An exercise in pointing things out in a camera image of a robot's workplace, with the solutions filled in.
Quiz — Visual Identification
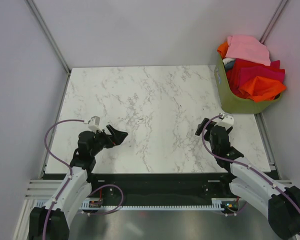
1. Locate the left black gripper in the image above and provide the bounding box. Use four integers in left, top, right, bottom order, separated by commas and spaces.
90, 124, 127, 157

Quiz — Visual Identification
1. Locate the magenta t shirt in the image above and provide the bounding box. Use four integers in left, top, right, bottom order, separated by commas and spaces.
238, 65, 285, 87

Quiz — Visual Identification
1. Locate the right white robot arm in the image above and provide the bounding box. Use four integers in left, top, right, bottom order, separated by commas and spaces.
195, 113, 300, 240

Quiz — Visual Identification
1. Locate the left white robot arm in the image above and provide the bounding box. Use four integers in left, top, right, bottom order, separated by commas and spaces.
28, 124, 128, 240

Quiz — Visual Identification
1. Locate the green laundry basket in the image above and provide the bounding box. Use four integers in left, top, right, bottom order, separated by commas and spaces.
214, 54, 283, 115

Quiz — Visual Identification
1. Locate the red t shirt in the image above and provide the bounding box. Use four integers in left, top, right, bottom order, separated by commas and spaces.
226, 58, 267, 98

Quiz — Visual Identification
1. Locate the white grey cloth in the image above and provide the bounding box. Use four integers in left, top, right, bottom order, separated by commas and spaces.
222, 57, 236, 72

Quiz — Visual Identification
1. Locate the dark orange t shirt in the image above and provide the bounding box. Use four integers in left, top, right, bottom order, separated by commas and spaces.
217, 41, 229, 59

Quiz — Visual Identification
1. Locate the pink t shirt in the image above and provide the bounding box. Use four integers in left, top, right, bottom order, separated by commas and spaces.
225, 35, 271, 66

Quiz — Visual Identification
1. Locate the crimson t shirt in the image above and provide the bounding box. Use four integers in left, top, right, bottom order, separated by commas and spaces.
270, 60, 281, 69

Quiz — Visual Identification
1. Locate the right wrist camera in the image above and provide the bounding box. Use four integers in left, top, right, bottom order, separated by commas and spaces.
217, 113, 235, 130

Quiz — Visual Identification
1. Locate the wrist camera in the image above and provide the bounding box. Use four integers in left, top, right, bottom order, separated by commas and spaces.
88, 116, 102, 133
217, 113, 235, 130

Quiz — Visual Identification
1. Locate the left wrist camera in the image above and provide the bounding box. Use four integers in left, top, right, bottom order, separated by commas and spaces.
88, 116, 102, 133

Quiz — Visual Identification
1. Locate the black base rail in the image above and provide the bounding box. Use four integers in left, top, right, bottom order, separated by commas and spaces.
91, 173, 237, 206

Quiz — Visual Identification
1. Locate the white cable duct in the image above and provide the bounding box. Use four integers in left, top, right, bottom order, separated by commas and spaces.
36, 197, 241, 213

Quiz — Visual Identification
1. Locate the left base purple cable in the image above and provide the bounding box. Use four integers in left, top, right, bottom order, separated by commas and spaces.
81, 184, 125, 217

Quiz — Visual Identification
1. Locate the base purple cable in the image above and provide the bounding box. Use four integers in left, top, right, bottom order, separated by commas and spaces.
81, 184, 125, 217
221, 197, 248, 217

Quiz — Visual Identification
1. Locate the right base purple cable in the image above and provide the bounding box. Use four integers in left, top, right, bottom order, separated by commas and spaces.
221, 197, 248, 217

